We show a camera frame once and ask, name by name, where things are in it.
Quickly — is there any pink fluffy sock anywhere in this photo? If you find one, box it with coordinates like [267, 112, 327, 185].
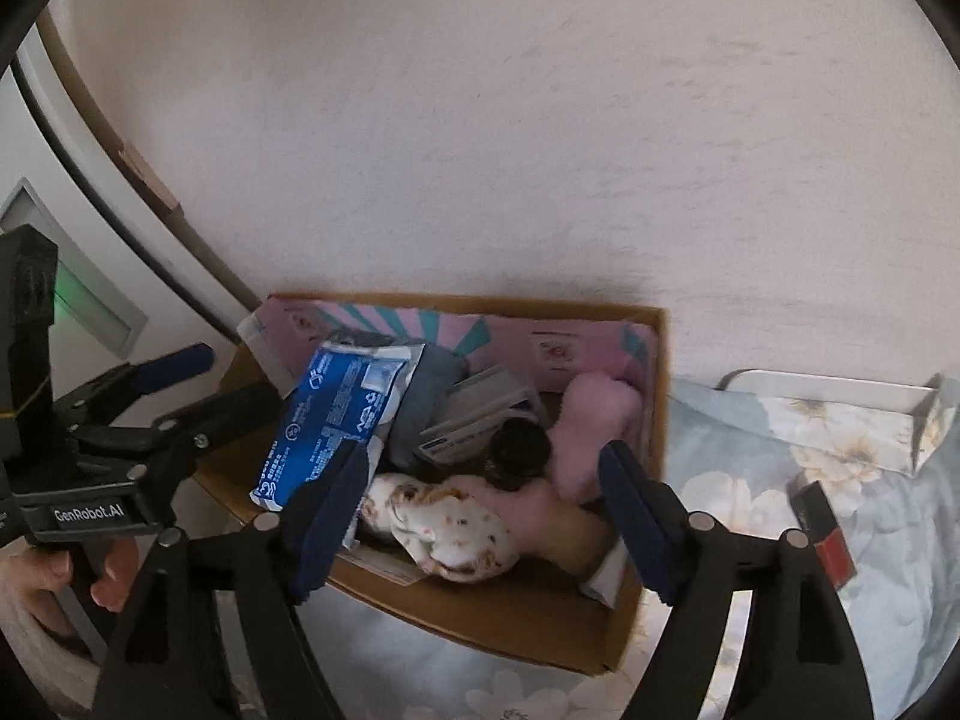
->
[449, 475, 615, 578]
[547, 372, 643, 505]

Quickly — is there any black KANS cream jar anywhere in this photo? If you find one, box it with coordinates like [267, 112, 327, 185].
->
[483, 418, 551, 491]

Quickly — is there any white patterned sock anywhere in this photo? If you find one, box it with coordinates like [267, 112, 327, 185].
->
[359, 473, 521, 583]

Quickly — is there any blue wet wipes pack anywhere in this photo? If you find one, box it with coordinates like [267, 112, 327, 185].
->
[249, 341, 425, 512]

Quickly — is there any clear dental floss box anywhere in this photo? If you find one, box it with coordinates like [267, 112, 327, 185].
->
[416, 366, 547, 468]

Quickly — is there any dark red lipstick tube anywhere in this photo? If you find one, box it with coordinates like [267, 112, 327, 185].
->
[788, 478, 856, 590]

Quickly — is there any dark grey fluffy cloth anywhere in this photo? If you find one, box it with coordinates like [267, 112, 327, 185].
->
[327, 328, 469, 481]

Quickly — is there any white fluffy sleeve forearm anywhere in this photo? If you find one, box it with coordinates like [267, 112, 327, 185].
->
[2, 585, 99, 718]

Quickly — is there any person left hand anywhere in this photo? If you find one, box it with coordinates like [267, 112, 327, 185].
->
[0, 535, 143, 639]

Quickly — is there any cardboard box with pink flaps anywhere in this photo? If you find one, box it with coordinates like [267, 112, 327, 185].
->
[221, 294, 669, 676]

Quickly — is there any white table tray edge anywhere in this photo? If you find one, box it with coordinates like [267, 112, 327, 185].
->
[718, 369, 935, 413]

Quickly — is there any floral grey blue cloth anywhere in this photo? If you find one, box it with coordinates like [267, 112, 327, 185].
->
[224, 374, 960, 720]

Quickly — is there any white door with handle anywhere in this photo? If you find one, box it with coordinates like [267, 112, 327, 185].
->
[0, 21, 257, 616]

